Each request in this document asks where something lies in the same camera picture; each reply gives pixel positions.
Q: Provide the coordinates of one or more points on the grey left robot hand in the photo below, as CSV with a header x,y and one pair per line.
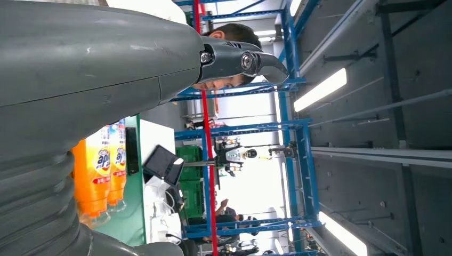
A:
x,y
88,70

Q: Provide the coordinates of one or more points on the orange detergent bottle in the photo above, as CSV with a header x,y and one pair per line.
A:
x,y
118,183
91,187

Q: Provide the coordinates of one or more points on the black smartphone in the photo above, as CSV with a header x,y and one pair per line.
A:
x,y
132,152

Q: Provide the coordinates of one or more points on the white table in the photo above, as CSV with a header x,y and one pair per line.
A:
x,y
155,134

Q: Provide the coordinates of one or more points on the black tablet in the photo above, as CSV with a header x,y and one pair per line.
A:
x,y
160,164

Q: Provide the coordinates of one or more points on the green plastic crate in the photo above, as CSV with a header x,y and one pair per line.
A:
x,y
190,159
192,198

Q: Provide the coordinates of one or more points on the red pole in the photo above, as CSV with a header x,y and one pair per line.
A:
x,y
208,141

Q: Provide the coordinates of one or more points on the green table mat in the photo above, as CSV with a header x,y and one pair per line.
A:
x,y
134,212

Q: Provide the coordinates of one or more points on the person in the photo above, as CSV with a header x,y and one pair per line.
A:
x,y
229,215
233,33

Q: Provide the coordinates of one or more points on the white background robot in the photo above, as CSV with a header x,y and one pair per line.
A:
x,y
236,155

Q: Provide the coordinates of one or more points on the white power strip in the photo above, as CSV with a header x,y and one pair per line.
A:
x,y
169,226

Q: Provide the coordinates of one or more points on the long ceiling light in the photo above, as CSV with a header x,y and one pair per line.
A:
x,y
319,90
342,235

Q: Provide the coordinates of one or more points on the blue steel rack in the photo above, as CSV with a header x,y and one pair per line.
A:
x,y
303,169

